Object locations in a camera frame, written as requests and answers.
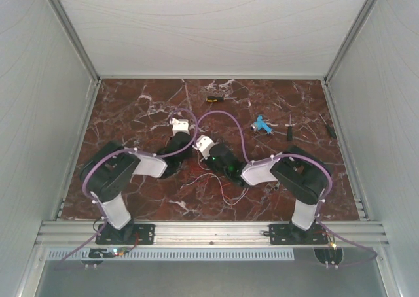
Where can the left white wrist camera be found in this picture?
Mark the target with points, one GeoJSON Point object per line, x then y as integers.
{"type": "Point", "coordinates": [179, 126]}

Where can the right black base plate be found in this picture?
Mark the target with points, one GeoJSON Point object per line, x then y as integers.
{"type": "Point", "coordinates": [289, 234]}

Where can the black screwdriver far right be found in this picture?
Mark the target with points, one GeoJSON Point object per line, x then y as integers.
{"type": "Point", "coordinates": [329, 128]}

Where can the blue plastic tool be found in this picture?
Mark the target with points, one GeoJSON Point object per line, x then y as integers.
{"type": "Point", "coordinates": [260, 124]}

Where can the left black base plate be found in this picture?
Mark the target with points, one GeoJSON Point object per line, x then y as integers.
{"type": "Point", "coordinates": [142, 234]}

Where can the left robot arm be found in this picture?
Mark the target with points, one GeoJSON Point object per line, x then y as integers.
{"type": "Point", "coordinates": [109, 172]}

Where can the black handle screwdriver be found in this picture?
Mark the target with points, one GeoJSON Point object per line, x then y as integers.
{"type": "Point", "coordinates": [290, 129]}

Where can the yellow black screwdriver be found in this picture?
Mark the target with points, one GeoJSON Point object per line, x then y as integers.
{"type": "Point", "coordinates": [215, 99]}

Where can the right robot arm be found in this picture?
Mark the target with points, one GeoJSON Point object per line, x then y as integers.
{"type": "Point", "coordinates": [303, 175]}

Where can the silver wrench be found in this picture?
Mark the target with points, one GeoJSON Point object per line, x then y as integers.
{"type": "Point", "coordinates": [277, 186]}

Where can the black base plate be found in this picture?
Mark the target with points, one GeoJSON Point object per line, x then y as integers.
{"type": "Point", "coordinates": [142, 234]}
{"type": "Point", "coordinates": [289, 234]}

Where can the aluminium front rail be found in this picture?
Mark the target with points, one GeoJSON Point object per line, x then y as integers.
{"type": "Point", "coordinates": [69, 233]}

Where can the slotted grey cable duct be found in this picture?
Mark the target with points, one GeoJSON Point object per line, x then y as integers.
{"type": "Point", "coordinates": [174, 254]}

